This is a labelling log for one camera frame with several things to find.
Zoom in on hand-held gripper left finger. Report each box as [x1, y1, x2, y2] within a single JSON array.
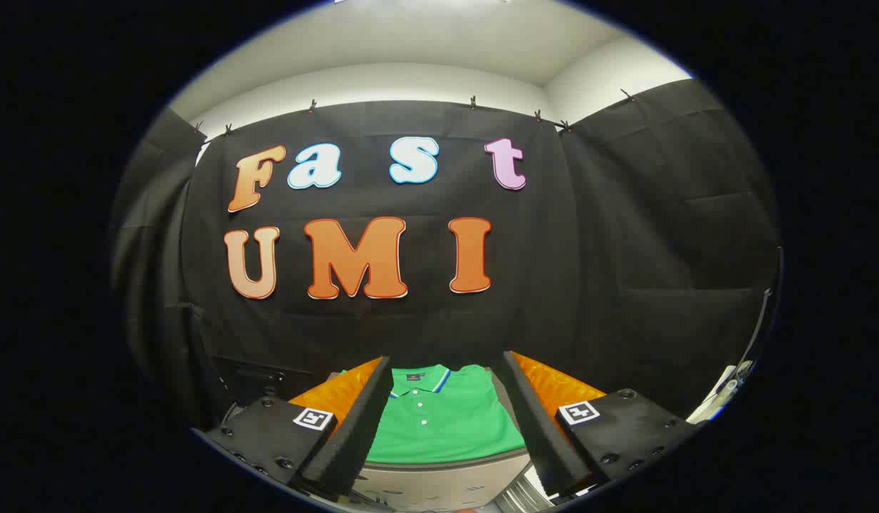
[[194, 355, 395, 500]]

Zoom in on dark glass washing machine lid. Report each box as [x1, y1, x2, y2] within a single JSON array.
[[212, 354, 319, 410]]

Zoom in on green polo shirt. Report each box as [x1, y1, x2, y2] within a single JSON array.
[[340, 363, 527, 465]]

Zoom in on grey cabinet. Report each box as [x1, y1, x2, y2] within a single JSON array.
[[350, 367, 554, 512]]

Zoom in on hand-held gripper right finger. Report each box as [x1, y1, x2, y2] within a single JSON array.
[[500, 350, 697, 499]]

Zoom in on black backdrop cloth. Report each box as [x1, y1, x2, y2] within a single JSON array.
[[110, 78, 782, 435]]

